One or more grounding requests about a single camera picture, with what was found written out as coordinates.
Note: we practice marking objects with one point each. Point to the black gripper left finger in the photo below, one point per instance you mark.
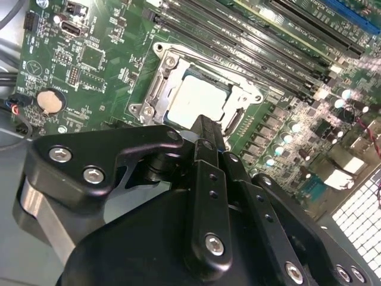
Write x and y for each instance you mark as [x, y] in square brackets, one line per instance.
[83, 156]

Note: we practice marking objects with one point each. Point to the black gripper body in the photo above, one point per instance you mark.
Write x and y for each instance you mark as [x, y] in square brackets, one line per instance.
[134, 244]

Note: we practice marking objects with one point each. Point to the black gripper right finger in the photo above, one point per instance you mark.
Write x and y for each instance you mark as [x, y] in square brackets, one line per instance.
[276, 238]

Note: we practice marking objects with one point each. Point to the silver CPU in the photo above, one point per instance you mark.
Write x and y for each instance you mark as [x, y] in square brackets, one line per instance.
[196, 98]

